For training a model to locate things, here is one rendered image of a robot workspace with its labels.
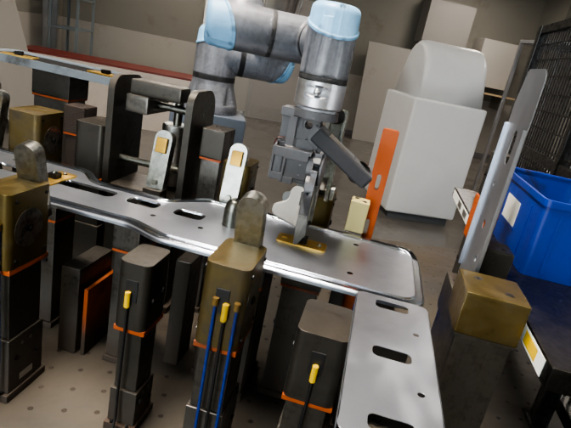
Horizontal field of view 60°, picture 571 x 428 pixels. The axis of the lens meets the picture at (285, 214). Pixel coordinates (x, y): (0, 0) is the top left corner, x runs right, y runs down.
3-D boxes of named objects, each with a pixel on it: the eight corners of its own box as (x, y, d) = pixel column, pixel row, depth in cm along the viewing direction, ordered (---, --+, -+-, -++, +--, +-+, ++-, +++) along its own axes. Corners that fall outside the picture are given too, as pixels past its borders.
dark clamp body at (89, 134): (65, 282, 114) (73, 119, 102) (93, 263, 125) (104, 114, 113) (93, 290, 113) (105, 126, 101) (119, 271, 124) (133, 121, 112)
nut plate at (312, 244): (274, 240, 82) (276, 233, 81) (279, 233, 85) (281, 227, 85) (324, 253, 80) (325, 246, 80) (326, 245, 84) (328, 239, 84)
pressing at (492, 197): (463, 302, 73) (545, 68, 62) (454, 273, 83) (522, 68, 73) (467, 304, 72) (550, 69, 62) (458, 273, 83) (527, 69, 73)
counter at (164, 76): (32, 100, 664) (34, 45, 642) (190, 126, 703) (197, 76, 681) (12, 107, 598) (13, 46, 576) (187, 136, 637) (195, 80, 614)
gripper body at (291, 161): (276, 171, 84) (290, 101, 80) (325, 183, 83) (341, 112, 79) (266, 181, 77) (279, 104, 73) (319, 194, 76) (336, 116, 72)
